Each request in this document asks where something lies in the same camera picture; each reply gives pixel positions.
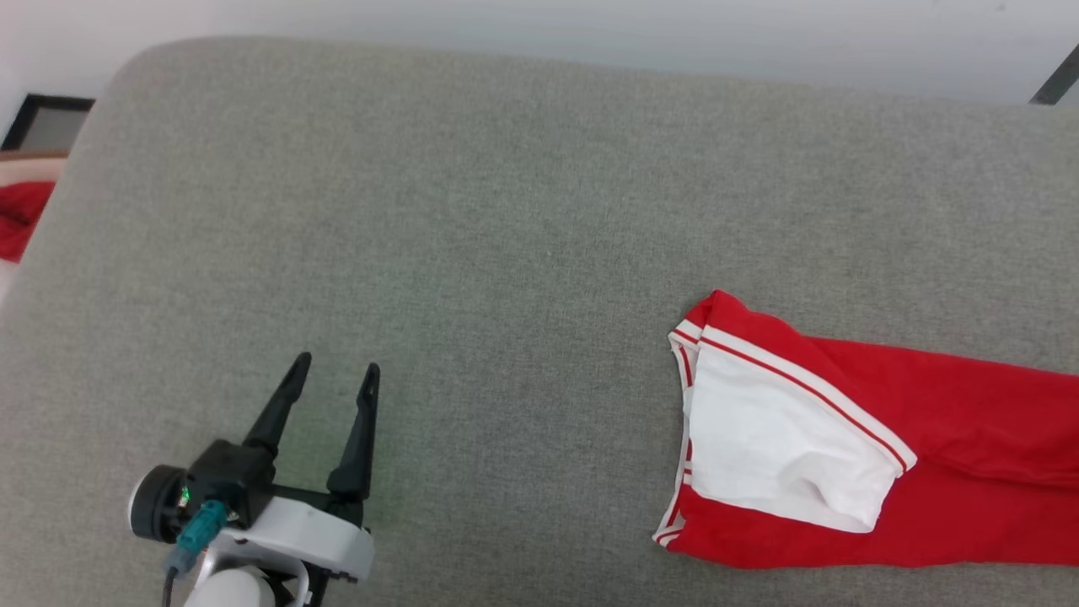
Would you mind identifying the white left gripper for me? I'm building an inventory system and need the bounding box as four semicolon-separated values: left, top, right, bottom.
196;352;381;607

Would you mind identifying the red and white jersey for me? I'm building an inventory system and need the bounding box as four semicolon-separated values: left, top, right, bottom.
652;289;1079;571

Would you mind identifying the round black white-rimmed cylinder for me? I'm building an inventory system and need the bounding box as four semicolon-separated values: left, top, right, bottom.
127;465;191;543

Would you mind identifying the grey fabric sofa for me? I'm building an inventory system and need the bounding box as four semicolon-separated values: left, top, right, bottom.
0;35;1079;607

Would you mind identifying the red cloth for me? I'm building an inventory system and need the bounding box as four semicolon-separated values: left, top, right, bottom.
0;180;56;264

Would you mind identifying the white perforated laundry basket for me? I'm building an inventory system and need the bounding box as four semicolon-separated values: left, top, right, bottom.
0;150;70;292

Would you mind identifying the black metal leg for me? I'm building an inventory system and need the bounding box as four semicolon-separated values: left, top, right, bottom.
1028;44;1079;107

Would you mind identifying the teal cable connector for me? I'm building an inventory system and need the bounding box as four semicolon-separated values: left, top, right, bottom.
166;499;230;576

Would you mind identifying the black rectangular frame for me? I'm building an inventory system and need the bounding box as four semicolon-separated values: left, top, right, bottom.
0;93;96;154

